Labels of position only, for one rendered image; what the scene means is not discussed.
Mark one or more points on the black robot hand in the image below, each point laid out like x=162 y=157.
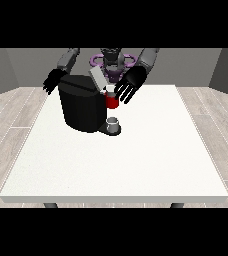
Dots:
x=54 y=79
x=134 y=80

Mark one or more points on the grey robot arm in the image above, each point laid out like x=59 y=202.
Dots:
x=67 y=60
x=147 y=60

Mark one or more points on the small grey coffee pod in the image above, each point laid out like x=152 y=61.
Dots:
x=110 y=89

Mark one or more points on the red pod holder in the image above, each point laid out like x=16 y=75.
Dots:
x=111 y=102

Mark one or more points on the black coffee machine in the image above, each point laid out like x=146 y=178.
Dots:
x=81 y=103

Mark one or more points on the pale grey machine lid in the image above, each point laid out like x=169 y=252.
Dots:
x=98 y=78

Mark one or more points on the grey robot trunk purple rings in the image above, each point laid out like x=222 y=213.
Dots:
x=112 y=63

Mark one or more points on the small grey cup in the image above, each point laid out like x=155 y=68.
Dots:
x=113 y=124

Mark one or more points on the dark table leg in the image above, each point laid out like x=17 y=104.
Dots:
x=177 y=205
x=50 y=205

